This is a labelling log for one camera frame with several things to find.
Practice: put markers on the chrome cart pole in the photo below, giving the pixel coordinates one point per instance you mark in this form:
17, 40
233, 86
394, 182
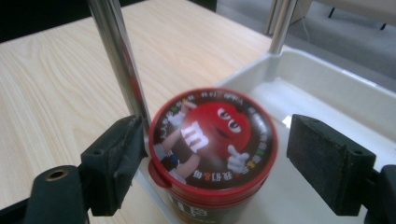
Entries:
281, 25
118, 62

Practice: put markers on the white plastic cart tray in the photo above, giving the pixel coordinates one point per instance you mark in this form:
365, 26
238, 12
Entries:
323, 87

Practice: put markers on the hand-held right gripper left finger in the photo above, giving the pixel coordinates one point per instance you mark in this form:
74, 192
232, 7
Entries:
115, 168

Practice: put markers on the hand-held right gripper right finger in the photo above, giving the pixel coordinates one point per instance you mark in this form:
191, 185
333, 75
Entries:
330, 161

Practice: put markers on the red lid candy jar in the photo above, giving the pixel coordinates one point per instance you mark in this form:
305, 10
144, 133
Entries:
214, 140

